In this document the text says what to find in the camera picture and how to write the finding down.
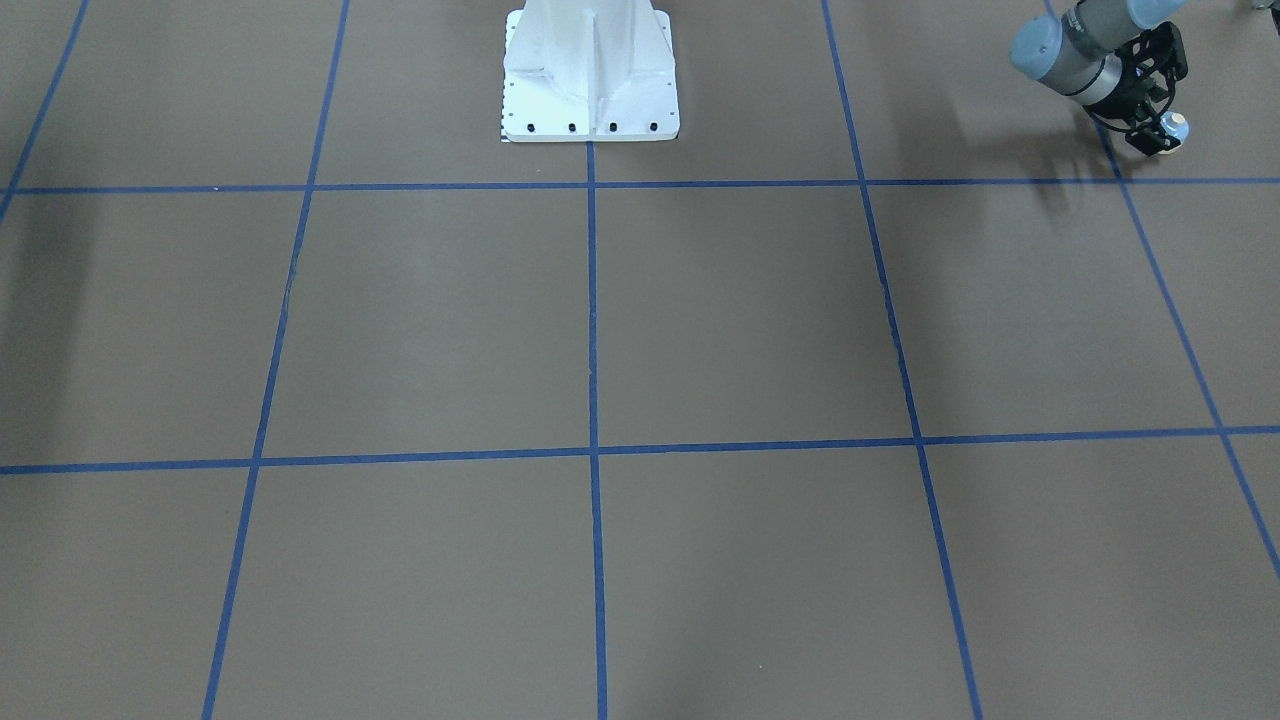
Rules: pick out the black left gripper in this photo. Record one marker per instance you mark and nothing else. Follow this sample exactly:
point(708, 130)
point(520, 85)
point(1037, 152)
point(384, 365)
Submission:
point(1131, 101)

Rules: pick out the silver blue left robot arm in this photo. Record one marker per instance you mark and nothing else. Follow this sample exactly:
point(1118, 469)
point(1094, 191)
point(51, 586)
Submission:
point(1068, 53)

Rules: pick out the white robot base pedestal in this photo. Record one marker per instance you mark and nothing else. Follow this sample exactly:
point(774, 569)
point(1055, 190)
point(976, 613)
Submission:
point(589, 71)

